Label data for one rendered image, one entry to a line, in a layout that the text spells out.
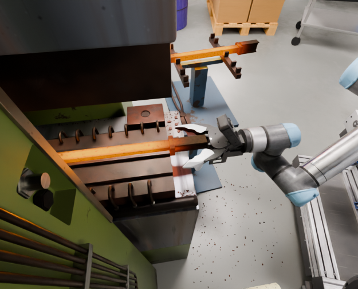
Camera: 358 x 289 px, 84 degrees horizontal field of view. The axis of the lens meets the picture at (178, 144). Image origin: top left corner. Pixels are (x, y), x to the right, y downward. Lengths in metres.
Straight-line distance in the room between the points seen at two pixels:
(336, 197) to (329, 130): 0.88
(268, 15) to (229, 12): 0.56
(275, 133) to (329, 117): 1.92
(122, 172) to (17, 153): 0.35
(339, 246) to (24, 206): 1.49
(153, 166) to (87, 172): 0.17
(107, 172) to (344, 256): 1.34
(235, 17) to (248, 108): 1.63
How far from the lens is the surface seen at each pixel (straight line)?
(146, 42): 0.17
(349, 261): 1.54
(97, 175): 0.55
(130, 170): 0.54
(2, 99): 0.20
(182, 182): 0.59
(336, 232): 1.56
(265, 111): 2.26
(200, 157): 0.53
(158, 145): 0.54
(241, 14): 3.48
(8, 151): 0.20
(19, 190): 0.24
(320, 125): 2.38
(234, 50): 0.97
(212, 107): 1.05
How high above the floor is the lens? 1.44
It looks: 53 degrees down
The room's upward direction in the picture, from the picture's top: straight up
